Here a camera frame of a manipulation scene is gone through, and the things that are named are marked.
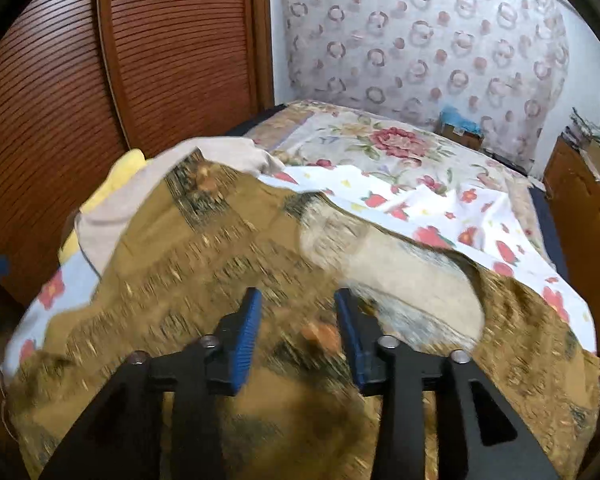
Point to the wooden sideboard cabinet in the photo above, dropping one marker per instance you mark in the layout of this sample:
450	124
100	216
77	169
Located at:
574	197

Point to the cardboard box blue contents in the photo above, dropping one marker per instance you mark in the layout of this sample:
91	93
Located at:
454	126

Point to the white strawberry flower blanket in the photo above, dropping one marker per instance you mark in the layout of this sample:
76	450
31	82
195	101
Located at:
478	222

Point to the stack of papers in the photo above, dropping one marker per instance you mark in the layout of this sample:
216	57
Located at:
587	129

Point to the pink circle pattern curtain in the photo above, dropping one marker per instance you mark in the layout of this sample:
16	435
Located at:
501	64

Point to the beige folded cloth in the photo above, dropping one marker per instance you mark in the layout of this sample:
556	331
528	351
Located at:
99	230

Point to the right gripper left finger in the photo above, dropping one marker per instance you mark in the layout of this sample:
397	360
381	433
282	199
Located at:
118	435

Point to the yellow plush toy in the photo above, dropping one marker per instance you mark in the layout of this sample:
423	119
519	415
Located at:
119	174

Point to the mustard gold patterned garment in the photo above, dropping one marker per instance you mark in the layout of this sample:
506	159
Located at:
206	233

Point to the floral rose bedspread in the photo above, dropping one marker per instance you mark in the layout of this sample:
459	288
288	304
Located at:
310	132

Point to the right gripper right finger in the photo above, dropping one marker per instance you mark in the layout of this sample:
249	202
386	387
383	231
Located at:
479	434

